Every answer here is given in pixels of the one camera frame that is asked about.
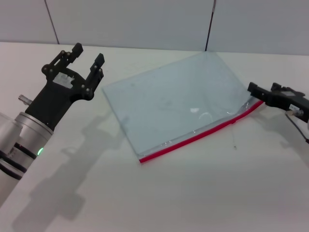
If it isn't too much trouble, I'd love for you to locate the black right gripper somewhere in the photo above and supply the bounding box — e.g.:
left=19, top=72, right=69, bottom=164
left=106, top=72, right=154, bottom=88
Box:
left=248, top=82, right=309, bottom=119

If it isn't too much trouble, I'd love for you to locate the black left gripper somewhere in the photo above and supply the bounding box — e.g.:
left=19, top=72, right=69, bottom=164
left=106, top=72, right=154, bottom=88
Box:
left=18, top=43, right=105, bottom=128

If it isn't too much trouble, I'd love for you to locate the clear document bag red zipper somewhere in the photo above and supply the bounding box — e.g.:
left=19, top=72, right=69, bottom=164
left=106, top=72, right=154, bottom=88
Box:
left=101, top=51, right=265, bottom=164

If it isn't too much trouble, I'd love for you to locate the thin black cable with plugs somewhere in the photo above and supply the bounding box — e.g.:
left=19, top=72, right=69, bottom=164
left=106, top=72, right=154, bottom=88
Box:
left=285, top=111, right=309, bottom=144

